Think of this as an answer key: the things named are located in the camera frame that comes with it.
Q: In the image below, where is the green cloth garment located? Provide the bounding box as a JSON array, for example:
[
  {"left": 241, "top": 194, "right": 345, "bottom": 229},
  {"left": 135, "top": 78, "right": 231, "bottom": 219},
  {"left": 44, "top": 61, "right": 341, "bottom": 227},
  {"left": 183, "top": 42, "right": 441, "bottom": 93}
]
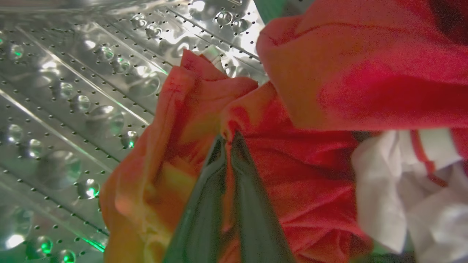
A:
[{"left": 253, "top": 0, "right": 315, "bottom": 24}]

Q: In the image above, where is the red cloth garment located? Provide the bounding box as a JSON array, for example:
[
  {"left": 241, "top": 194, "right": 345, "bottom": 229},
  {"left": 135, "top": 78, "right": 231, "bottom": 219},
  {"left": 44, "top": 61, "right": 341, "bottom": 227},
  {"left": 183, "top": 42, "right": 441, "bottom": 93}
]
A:
[{"left": 99, "top": 0, "right": 468, "bottom": 263}]

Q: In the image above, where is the stainless steel washing machine drum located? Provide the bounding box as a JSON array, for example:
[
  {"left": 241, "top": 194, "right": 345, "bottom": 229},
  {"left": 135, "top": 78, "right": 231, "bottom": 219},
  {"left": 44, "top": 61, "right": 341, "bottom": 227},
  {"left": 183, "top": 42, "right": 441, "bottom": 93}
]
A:
[{"left": 0, "top": 0, "right": 269, "bottom": 263}]

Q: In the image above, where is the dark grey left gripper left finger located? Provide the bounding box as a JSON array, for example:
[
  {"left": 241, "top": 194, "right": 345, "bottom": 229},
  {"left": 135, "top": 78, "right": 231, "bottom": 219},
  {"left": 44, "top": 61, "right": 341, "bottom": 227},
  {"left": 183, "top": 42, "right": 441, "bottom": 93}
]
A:
[{"left": 162, "top": 134, "right": 227, "bottom": 263}]

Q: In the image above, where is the white garment with red stripes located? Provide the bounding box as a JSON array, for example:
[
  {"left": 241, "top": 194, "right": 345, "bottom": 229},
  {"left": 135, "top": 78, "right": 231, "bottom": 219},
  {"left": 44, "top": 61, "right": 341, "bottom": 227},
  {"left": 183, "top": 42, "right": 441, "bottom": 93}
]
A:
[{"left": 352, "top": 128, "right": 468, "bottom": 263}]

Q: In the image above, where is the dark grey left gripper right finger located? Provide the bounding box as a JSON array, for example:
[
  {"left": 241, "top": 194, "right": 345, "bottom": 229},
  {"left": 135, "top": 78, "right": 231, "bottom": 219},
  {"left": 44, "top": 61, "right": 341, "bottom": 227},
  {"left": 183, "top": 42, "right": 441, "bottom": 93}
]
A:
[{"left": 231, "top": 131, "right": 296, "bottom": 263}]

